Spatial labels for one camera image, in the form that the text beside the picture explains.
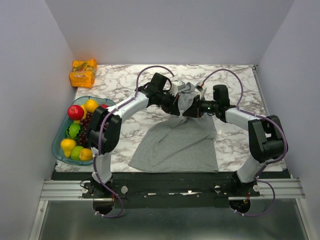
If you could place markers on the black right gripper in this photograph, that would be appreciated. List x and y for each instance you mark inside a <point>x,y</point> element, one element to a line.
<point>195,108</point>

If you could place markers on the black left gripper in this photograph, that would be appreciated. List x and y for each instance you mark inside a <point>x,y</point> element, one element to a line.
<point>173,107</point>

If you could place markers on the grey tank top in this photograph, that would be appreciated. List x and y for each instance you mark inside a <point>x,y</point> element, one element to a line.
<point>179,144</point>

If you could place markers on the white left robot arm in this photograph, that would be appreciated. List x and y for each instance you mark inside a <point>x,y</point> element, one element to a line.
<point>104,129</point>

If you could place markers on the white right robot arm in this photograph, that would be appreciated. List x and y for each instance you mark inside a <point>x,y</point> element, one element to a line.
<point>267,141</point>

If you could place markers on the red dragon fruit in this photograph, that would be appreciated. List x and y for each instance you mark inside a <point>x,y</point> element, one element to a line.
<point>105,106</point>

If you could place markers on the orange snack bag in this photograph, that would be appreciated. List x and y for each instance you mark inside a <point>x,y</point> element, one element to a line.
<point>83,73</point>

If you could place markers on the red apple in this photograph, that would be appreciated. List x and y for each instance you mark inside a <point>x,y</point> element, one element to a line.
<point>75,112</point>

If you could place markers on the dark purple grape bunch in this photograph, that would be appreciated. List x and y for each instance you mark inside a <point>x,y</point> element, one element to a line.
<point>81,138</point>

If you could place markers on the yellow lemon under apple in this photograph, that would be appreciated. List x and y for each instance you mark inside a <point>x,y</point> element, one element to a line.
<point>83,117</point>

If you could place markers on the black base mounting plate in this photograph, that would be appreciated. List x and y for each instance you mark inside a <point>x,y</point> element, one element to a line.
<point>133,190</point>

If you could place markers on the orange yellow fruit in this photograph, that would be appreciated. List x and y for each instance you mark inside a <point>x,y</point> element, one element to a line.
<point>86,154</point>

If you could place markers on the green striped melon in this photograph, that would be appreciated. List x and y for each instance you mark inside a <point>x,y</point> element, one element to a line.
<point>73,131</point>

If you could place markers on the green lime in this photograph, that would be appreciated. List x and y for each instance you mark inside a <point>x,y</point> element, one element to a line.
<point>75,153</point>

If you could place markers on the yellow pear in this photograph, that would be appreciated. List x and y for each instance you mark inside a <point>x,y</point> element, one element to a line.
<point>67,145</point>

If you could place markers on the teal plastic fruit tray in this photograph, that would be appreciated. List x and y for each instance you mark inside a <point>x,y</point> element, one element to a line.
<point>61,133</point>

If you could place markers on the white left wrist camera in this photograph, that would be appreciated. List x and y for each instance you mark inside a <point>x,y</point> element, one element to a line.
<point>177,86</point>

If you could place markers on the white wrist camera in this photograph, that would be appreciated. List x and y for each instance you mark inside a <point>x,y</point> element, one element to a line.
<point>202,90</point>
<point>177,86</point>

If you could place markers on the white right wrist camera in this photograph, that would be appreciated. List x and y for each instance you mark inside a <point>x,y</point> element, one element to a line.
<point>202,90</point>

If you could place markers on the aluminium rail frame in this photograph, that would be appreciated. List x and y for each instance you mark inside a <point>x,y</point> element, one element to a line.
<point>71,190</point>

